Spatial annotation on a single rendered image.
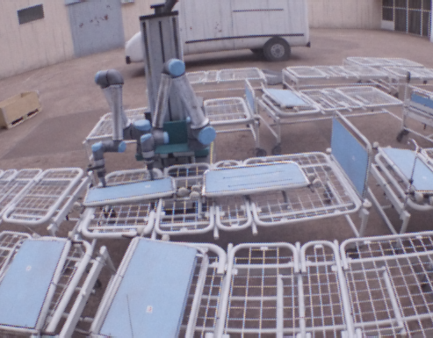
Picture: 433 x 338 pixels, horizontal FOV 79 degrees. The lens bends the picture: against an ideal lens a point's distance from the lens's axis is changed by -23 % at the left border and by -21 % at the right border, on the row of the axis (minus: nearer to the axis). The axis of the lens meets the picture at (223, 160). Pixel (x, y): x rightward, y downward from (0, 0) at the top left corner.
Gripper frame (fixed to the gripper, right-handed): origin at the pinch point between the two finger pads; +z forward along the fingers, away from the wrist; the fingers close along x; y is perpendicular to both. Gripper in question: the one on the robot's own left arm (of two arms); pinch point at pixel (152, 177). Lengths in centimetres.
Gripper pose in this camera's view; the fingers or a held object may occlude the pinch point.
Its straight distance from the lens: 261.6
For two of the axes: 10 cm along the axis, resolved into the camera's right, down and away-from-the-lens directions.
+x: 1.5, 2.6, -9.5
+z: 1.1, 9.5, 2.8
